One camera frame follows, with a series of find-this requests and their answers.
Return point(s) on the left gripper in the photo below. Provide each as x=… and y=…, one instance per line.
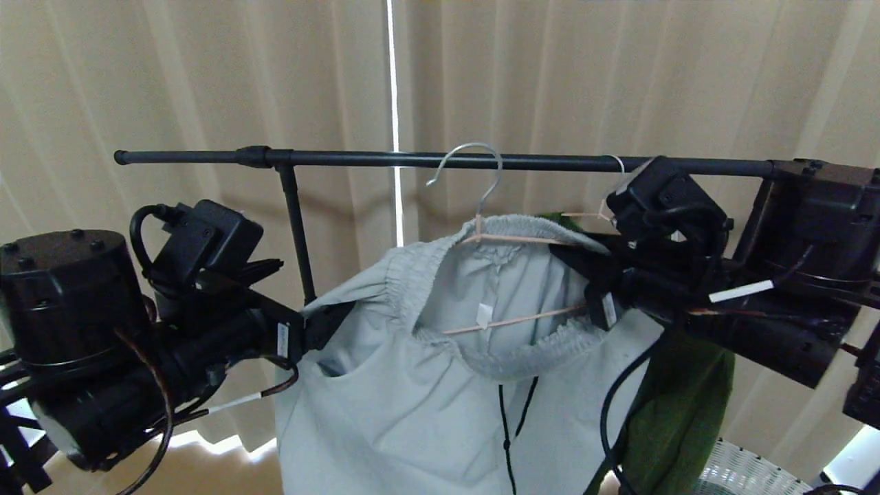
x=234, y=337

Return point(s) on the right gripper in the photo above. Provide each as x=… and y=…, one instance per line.
x=646, y=295

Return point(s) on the pink clothes hanger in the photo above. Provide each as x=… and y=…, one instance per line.
x=605, y=210
x=522, y=239

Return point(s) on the green long-sleeved shirt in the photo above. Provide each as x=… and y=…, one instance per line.
x=687, y=412

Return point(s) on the pale grey garment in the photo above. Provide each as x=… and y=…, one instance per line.
x=385, y=412

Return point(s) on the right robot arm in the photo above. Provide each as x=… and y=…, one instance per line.
x=811, y=220

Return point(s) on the black clothes rack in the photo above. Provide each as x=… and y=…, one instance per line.
x=330, y=158

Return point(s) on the white laundry basket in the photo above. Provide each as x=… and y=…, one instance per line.
x=742, y=471

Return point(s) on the beige curtain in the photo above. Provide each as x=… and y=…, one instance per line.
x=172, y=82

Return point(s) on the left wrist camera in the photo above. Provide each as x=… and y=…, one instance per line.
x=213, y=237

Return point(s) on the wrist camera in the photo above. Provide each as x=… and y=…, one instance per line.
x=213, y=237
x=653, y=192

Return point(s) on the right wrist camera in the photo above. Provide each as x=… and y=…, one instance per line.
x=653, y=192

